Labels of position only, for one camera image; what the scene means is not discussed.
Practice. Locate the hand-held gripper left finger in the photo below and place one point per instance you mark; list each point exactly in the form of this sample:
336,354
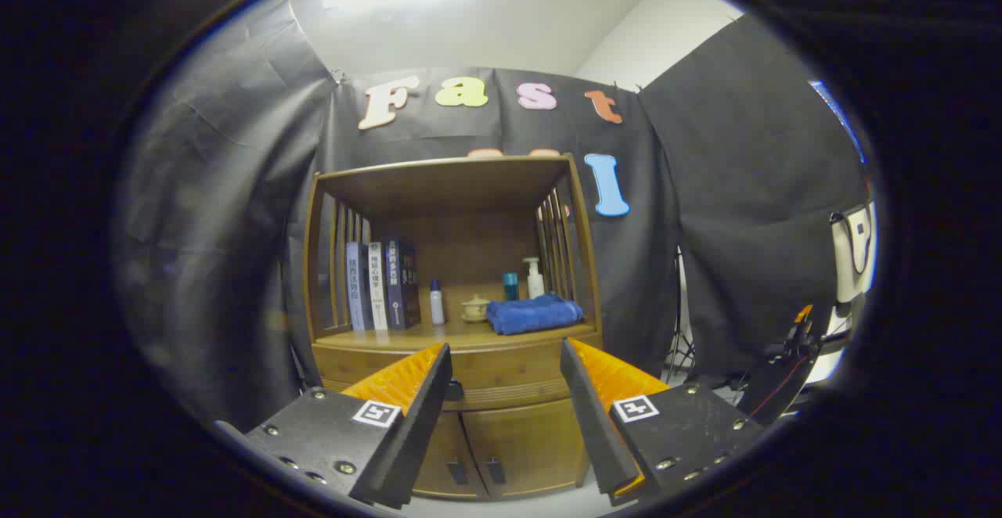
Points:
419,424

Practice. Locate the wooden cabinet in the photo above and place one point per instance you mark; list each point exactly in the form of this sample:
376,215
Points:
470,181

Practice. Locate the teal bottle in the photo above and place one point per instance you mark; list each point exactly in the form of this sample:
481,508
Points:
510,288

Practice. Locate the wooden countertop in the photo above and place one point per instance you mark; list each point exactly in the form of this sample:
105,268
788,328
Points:
454,332

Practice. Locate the black device with orange tip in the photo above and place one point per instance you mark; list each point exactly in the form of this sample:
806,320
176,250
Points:
775,385

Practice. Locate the wooden drawer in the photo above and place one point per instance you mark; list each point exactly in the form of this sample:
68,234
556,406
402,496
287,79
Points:
509,369

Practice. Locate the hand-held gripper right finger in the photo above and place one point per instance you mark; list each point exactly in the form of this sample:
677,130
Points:
591,424

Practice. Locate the blue towel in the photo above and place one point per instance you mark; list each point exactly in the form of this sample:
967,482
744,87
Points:
532,314

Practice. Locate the white book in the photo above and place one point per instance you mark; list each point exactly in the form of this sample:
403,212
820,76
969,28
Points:
378,287

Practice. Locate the dark blue book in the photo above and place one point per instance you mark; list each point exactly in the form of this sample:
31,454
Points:
403,283

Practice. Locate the beige lidded teacup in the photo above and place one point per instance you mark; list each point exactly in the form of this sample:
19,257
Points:
475,308

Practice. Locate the white pump bottle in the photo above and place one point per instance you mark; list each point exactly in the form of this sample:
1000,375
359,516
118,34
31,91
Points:
535,283

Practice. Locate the light blue book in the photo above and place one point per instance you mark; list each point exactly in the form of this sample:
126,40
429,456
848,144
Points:
358,287

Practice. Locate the black light stand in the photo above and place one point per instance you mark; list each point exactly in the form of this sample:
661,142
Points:
678,346

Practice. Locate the white tote bag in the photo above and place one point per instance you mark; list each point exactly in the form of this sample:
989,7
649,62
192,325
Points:
849,260

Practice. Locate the white bottle with blue cap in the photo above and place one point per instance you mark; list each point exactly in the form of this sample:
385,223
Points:
437,307

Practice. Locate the black backdrop cloth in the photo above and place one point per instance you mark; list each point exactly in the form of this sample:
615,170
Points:
235,189

